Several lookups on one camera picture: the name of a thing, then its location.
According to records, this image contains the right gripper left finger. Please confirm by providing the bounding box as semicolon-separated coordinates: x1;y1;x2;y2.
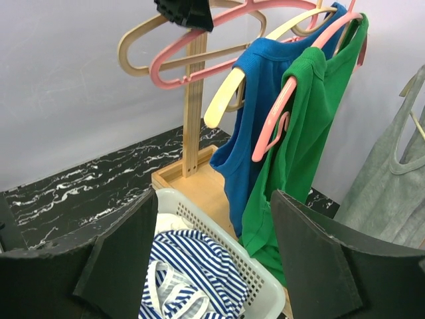
1;189;158;318

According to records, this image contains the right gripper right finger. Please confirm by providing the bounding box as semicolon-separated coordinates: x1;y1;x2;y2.
271;190;424;318

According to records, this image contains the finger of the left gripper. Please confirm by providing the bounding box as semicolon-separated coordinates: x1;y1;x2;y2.
153;0;214;32

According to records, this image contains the pink hanger with striped top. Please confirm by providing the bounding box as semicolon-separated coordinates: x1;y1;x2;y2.
149;0;316;89

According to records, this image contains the light wooden hanger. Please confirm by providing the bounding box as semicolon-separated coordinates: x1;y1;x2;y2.
117;14;249;77

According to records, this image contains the blue white striped tank top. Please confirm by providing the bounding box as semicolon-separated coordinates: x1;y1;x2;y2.
138;229;248;318

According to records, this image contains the wooden hanger with blue top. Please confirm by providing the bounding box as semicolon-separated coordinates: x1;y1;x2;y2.
204;7;337;128

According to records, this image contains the pink hanger with green top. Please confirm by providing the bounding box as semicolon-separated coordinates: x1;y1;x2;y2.
252;0;363;162

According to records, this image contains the green tank top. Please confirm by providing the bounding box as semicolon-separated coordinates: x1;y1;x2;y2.
240;15;369;286

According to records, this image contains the grey tank top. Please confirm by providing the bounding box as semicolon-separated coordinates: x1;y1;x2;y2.
334;67;424;249

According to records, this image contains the cream hanger with grey top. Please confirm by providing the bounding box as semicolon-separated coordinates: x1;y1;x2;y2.
398;74;425;140

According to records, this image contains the white perforated plastic basket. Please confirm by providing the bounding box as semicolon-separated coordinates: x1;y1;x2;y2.
156;188;286;319

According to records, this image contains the wooden clothes rack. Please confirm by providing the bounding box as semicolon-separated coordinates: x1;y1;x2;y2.
151;31;295;319

